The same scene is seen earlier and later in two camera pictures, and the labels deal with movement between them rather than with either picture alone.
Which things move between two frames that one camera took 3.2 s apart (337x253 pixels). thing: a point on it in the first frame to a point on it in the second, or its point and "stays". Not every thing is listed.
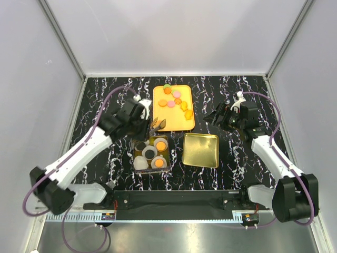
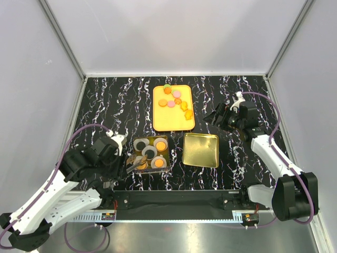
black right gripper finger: (215, 119) stays
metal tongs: (154, 129) to (132, 163)
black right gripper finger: (211, 116) stays
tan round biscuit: (160, 145) stays
